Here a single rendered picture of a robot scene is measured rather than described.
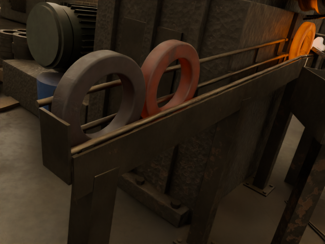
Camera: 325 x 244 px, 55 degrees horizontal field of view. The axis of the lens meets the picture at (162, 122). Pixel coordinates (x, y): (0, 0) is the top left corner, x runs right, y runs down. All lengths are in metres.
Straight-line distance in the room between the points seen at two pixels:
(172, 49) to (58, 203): 0.92
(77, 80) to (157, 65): 0.18
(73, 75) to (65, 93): 0.03
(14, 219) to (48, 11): 1.13
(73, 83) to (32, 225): 0.87
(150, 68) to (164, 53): 0.04
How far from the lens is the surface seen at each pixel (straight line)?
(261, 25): 1.18
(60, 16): 1.89
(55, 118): 0.48
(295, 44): 1.40
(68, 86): 0.48
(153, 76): 0.59
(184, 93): 0.72
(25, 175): 1.53
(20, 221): 1.29
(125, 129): 0.55
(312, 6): 1.41
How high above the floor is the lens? 0.85
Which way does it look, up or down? 22 degrees down
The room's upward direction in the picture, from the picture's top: 11 degrees clockwise
